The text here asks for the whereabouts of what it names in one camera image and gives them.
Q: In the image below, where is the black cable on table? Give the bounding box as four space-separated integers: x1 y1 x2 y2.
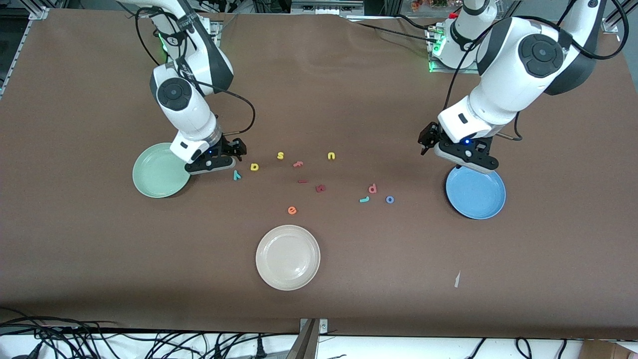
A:
344 14 439 45

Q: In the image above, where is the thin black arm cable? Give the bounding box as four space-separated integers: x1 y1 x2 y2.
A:
134 7 256 135
444 0 630 141

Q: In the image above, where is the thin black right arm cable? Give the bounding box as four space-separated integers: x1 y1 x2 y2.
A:
134 7 256 135

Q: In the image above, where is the brown cardboard box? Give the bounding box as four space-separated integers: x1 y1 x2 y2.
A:
580 340 638 359

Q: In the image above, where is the silver metal bracket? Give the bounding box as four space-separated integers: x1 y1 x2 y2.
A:
299 318 328 334

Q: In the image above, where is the blue plate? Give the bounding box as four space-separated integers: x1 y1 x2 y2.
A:
445 165 507 220

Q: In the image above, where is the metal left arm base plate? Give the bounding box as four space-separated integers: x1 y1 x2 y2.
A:
428 25 481 74

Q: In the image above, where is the green plate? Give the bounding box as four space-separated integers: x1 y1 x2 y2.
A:
132 143 193 199

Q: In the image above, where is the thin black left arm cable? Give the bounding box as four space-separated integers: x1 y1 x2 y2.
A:
444 0 630 141

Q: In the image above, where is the grey brown beam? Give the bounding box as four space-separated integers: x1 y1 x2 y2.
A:
287 319 319 359

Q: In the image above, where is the beige plate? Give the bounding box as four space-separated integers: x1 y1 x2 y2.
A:
255 225 321 291

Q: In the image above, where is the black cable tangle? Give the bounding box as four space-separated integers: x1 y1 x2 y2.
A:
0 308 300 359

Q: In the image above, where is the grey metal box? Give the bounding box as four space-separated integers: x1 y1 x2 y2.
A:
291 0 365 15

